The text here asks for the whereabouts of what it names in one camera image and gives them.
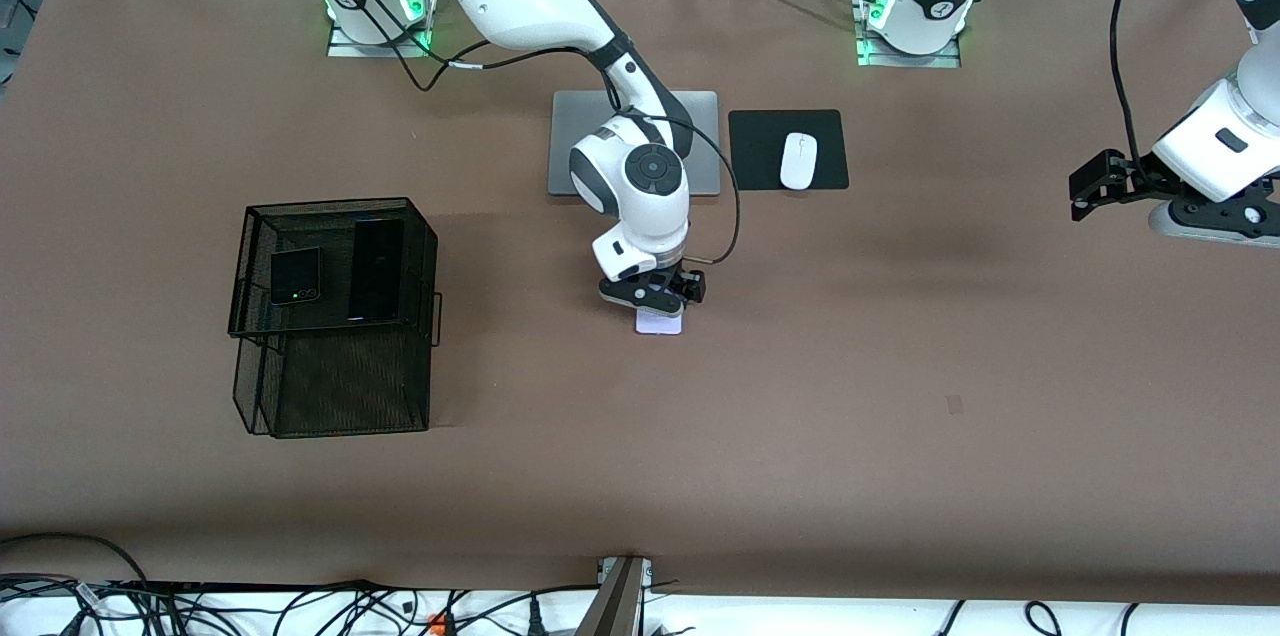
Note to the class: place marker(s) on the small black flip phone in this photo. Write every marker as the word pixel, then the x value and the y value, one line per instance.
pixel 295 274

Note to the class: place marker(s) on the black mouse pad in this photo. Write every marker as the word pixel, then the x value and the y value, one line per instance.
pixel 760 156

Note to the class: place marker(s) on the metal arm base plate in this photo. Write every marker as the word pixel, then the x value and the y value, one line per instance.
pixel 900 61
pixel 345 49

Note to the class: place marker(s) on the aluminium support post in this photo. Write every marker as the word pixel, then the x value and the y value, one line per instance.
pixel 615 606

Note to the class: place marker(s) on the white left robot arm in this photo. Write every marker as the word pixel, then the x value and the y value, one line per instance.
pixel 1190 161

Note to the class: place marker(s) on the silver closed laptop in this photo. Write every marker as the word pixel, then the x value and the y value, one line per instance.
pixel 558 146

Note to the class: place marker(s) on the lavender flip phone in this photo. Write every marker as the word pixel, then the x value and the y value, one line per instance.
pixel 660 324

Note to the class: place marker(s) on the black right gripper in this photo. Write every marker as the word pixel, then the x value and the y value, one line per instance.
pixel 686 282

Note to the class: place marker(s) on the long black smartphone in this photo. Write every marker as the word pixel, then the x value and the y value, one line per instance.
pixel 376 271

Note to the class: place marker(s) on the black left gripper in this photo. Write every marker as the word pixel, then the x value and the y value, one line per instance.
pixel 1138 178

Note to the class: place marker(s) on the white computer mouse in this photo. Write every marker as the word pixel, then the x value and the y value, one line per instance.
pixel 799 161

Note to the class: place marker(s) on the black mesh two-tier tray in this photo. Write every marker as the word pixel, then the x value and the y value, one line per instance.
pixel 400 386

